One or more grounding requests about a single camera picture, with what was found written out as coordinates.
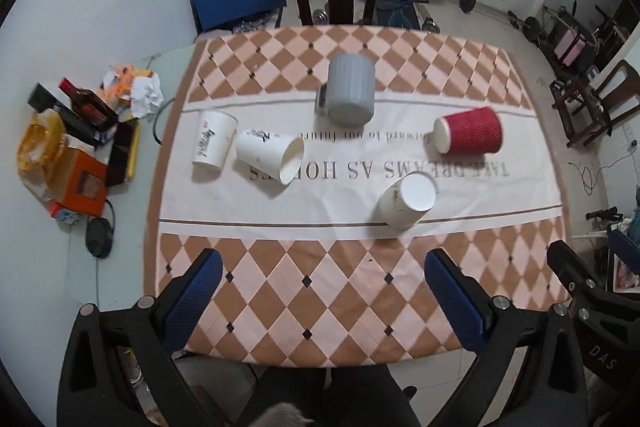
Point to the pink exercise machine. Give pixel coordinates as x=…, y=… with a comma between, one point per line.
x=570, y=46

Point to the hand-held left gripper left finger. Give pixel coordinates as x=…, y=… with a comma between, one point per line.
x=192, y=297

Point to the brown wooden armchair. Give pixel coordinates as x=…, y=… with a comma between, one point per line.
x=597, y=102

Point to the small blue red box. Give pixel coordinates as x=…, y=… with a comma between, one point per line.
x=66, y=213

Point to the white printed paper cup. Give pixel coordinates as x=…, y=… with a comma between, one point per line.
x=267, y=152
x=214, y=139
x=406, y=202

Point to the brown liquor bottle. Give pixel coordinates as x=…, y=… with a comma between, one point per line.
x=89, y=105

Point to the black box yellow edge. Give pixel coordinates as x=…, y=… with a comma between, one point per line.
x=122, y=152

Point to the grey ribbed mug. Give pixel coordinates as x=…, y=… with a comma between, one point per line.
x=347, y=89

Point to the black floor barbell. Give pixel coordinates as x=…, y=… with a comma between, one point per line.
x=527, y=26

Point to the long black box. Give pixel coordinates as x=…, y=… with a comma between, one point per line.
x=57, y=109

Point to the checkered printed tablecloth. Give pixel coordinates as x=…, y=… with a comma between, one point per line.
x=300, y=302

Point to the grey furry thing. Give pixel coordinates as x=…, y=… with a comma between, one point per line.
x=287, y=416

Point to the orange window box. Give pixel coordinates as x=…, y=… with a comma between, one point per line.
x=82, y=179

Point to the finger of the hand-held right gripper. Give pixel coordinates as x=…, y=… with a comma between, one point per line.
x=567, y=259

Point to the orange snack packets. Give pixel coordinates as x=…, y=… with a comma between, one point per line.
x=119, y=84

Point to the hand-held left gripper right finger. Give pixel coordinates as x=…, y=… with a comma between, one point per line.
x=452, y=302

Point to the blue bag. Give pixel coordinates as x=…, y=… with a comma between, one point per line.
x=625, y=252

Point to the yellow plastic bag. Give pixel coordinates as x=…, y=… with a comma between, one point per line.
x=37, y=152

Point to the red ribbed paper cup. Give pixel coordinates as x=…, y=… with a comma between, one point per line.
x=470, y=132

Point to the black round disc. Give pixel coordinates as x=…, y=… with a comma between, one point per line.
x=97, y=237

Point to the crumpled white paper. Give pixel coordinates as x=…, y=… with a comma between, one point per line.
x=146, y=94

